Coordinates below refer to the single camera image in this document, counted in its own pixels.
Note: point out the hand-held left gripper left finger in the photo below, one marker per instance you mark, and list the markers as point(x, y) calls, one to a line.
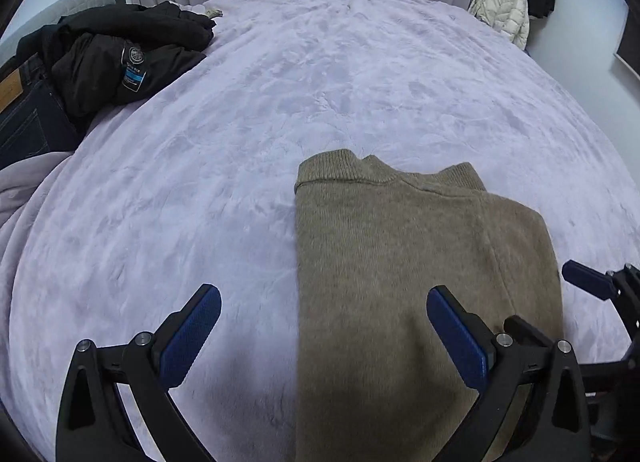
point(192, 332)

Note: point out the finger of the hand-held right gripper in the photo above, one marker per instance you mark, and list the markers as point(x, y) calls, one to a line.
point(587, 279)

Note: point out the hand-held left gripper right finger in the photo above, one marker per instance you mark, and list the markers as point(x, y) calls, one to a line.
point(457, 337)

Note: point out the tan knit sweater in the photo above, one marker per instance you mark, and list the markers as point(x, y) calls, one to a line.
point(390, 262)

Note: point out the grey cloth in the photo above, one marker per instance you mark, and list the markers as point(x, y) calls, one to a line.
point(20, 202)

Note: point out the dark monitor screen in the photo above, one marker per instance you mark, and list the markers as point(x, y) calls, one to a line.
point(630, 46)

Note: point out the lavender fleece blanket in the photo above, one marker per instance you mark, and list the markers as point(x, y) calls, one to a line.
point(300, 91)

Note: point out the dark blue jeans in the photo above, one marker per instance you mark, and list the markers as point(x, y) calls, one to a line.
point(30, 121)

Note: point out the cream puffer jacket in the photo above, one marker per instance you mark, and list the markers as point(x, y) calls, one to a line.
point(505, 6)

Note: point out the black jacket with label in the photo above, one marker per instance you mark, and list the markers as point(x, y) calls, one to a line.
point(100, 61)

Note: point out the grey pillow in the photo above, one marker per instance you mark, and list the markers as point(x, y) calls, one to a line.
point(75, 1)

